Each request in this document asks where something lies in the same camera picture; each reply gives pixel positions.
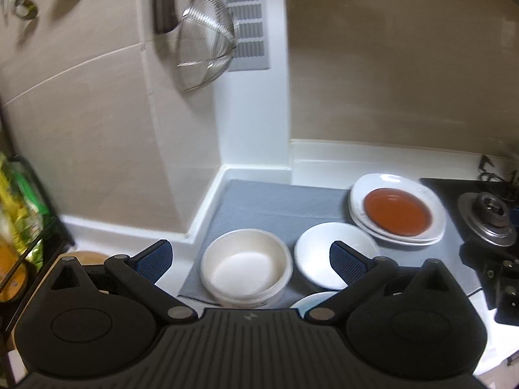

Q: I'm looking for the green yellow packet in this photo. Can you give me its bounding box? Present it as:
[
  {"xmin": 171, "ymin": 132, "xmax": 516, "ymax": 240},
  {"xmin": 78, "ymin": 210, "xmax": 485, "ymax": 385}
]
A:
[{"xmin": 0, "ymin": 154, "xmax": 52, "ymax": 270}]

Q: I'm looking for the wide grey vent grille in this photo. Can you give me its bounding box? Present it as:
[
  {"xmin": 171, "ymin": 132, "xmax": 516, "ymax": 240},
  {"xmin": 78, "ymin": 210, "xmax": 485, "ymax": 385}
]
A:
[{"xmin": 223, "ymin": 0, "xmax": 271, "ymax": 72}]

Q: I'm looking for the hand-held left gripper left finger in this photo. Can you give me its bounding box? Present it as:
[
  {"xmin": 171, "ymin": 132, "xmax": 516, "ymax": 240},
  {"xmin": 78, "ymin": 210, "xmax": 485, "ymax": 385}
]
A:
[{"xmin": 38, "ymin": 239, "xmax": 199, "ymax": 325}]

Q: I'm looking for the cream bowl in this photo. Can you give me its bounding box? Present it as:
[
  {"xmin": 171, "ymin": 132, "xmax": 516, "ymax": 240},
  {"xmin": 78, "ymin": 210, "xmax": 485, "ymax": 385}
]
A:
[{"xmin": 200, "ymin": 229, "xmax": 293, "ymax": 308}]

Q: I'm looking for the black pan support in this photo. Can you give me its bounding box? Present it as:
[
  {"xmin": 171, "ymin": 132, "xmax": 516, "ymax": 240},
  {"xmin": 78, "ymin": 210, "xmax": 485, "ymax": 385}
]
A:
[{"xmin": 478, "ymin": 155, "xmax": 519, "ymax": 195}]

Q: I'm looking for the small steel spoon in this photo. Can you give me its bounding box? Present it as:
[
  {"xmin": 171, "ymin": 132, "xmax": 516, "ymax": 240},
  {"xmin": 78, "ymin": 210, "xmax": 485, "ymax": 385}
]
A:
[{"xmin": 14, "ymin": 0, "xmax": 40, "ymax": 20}]

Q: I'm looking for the wooden cutting board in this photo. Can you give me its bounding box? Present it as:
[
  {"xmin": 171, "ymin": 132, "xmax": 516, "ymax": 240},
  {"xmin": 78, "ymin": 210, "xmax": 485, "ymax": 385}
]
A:
[{"xmin": 75, "ymin": 251, "xmax": 112, "ymax": 267}]

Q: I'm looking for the black wire rack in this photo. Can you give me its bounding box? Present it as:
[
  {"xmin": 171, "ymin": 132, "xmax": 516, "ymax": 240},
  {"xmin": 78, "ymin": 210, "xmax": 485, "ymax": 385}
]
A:
[{"xmin": 0, "ymin": 153, "xmax": 78, "ymax": 349}]

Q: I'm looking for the white square floral plate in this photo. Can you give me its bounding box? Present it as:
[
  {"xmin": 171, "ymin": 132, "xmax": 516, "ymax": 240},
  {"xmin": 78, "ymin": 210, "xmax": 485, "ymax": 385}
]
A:
[
  {"xmin": 350, "ymin": 173, "xmax": 447, "ymax": 243},
  {"xmin": 349, "ymin": 194, "xmax": 445, "ymax": 248}
]

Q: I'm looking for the steel gas burner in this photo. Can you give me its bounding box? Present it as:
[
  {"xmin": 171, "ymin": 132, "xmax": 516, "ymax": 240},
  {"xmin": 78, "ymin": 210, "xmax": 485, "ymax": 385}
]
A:
[{"xmin": 458, "ymin": 192, "xmax": 518, "ymax": 248}]

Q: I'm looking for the yellow red packet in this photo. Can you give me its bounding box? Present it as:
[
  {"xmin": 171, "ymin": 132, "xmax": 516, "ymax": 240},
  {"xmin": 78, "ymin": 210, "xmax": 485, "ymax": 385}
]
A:
[{"xmin": 0, "ymin": 211, "xmax": 38, "ymax": 303}]

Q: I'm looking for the kitchen cleaver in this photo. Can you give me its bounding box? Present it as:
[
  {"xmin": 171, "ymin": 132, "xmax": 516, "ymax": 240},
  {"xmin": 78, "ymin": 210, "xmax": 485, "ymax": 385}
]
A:
[{"xmin": 153, "ymin": 0, "xmax": 180, "ymax": 35}]

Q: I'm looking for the blue swirl bowl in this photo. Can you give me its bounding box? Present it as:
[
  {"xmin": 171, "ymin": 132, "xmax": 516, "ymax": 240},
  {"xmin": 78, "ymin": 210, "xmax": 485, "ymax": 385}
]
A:
[{"xmin": 290, "ymin": 291, "xmax": 340, "ymax": 319}]

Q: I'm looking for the white bowl blue patterned rim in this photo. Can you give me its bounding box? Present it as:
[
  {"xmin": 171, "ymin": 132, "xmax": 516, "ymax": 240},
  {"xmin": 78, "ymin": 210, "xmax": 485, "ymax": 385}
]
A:
[{"xmin": 294, "ymin": 222, "xmax": 380, "ymax": 292}]

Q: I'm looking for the brown round plate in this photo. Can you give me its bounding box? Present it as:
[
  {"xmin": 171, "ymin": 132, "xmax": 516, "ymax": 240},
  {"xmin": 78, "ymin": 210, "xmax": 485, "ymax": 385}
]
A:
[{"xmin": 364, "ymin": 187, "xmax": 431, "ymax": 236}]

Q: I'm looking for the steel mesh strainer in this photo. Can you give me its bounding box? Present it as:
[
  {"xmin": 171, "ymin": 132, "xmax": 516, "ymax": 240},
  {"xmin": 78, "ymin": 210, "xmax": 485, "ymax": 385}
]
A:
[{"xmin": 175, "ymin": 0, "xmax": 237, "ymax": 92}]

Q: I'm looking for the black glass gas stove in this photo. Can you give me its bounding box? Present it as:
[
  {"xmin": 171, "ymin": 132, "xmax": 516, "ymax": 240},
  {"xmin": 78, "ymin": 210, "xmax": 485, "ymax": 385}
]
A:
[{"xmin": 419, "ymin": 176, "xmax": 519, "ymax": 327}]

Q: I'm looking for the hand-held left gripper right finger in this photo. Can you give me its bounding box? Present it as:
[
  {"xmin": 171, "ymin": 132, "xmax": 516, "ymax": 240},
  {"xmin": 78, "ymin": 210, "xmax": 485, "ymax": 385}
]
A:
[{"xmin": 304, "ymin": 240, "xmax": 463, "ymax": 325}]

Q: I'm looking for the grey mat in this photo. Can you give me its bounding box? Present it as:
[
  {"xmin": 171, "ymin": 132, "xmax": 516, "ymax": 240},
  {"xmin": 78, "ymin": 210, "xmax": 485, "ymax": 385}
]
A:
[{"xmin": 178, "ymin": 178, "xmax": 484, "ymax": 305}]

